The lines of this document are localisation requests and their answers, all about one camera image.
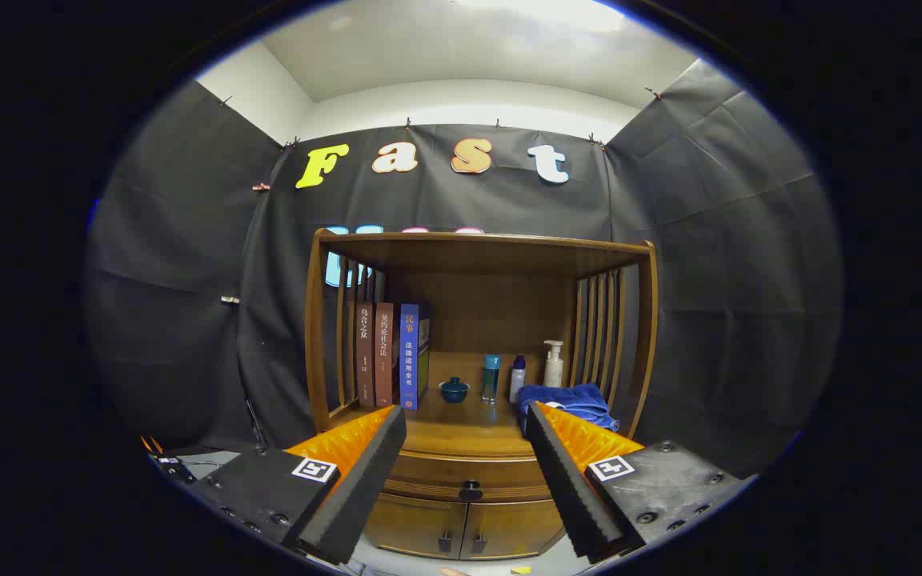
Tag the dark blue lidded teacup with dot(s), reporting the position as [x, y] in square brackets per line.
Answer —
[454, 391]

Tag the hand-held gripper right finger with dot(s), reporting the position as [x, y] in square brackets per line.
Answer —
[569, 488]

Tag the wooden countertop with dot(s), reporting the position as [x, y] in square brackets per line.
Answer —
[461, 428]

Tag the dark brown book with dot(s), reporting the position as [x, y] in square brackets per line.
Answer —
[365, 360]

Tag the white bottle with blue cap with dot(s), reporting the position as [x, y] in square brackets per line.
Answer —
[517, 384]

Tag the thick blue book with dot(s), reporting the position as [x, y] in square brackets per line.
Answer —
[409, 360]

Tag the wooden cabinet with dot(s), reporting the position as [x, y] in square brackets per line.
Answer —
[493, 320]

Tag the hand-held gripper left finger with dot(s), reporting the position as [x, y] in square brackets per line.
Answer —
[365, 488]

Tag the white pump bottle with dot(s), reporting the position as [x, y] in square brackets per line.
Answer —
[554, 372]

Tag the blue glass bottle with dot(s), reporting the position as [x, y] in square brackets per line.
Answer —
[491, 380]

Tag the folded blue towel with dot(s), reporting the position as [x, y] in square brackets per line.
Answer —
[581, 400]

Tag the reddish brown book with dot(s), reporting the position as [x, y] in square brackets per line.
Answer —
[384, 360]

